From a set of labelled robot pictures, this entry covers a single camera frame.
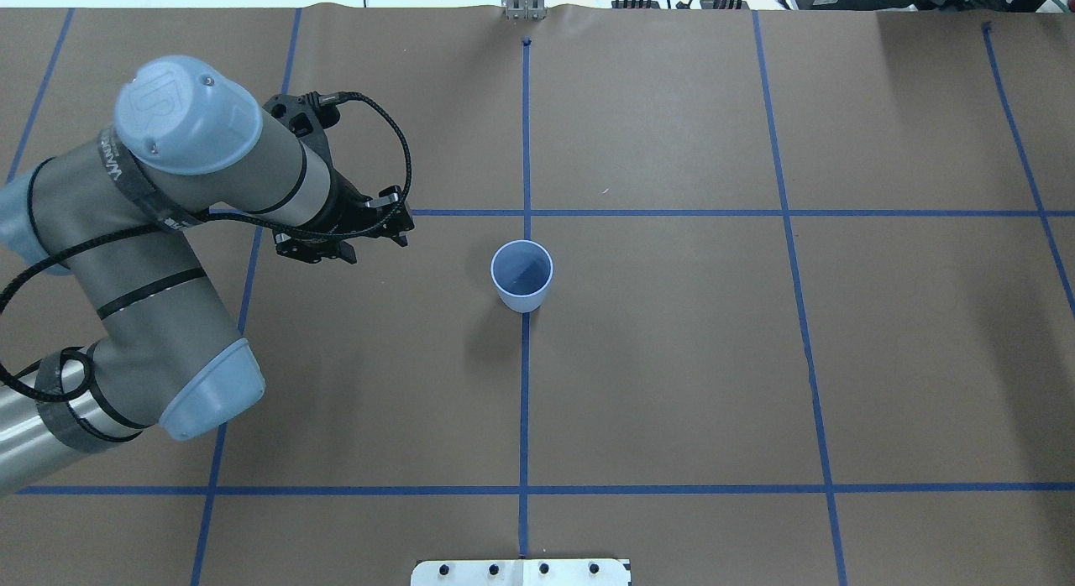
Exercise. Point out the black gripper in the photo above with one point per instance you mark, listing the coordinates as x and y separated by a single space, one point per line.
343 213

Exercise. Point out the light blue plastic cup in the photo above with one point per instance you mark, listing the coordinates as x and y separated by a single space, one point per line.
522 272

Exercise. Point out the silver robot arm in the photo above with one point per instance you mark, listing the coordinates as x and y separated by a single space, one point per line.
186 147

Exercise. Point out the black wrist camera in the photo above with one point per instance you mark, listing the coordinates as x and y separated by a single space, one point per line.
308 117

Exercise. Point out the aluminium frame post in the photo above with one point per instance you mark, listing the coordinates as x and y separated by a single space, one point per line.
532 10

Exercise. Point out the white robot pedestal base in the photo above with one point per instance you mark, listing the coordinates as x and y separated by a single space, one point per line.
522 571

